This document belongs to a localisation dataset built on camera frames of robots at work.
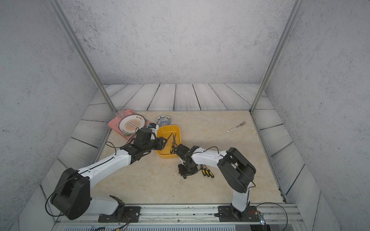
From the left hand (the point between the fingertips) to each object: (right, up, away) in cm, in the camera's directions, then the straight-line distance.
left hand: (167, 140), depth 85 cm
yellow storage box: (+1, +3, +21) cm, 21 cm away
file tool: (+1, -6, +12) cm, 14 cm away
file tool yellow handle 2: (+24, -19, +1) cm, 30 cm away
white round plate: (-33, +9, +26) cm, 43 cm away
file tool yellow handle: (+22, -18, +2) cm, 28 cm away
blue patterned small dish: (-7, +12, +27) cm, 30 cm away
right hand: (+11, -21, +1) cm, 23 cm away
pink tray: (-45, +9, +26) cm, 53 cm away
